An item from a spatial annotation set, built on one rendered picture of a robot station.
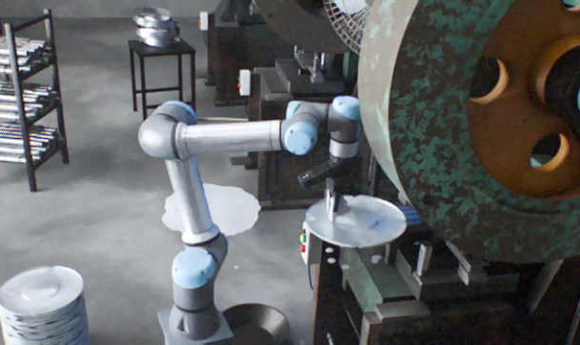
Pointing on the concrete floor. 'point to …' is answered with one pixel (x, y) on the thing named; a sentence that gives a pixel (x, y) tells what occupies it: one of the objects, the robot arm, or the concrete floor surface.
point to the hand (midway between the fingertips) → (330, 218)
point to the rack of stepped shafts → (21, 97)
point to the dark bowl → (257, 324)
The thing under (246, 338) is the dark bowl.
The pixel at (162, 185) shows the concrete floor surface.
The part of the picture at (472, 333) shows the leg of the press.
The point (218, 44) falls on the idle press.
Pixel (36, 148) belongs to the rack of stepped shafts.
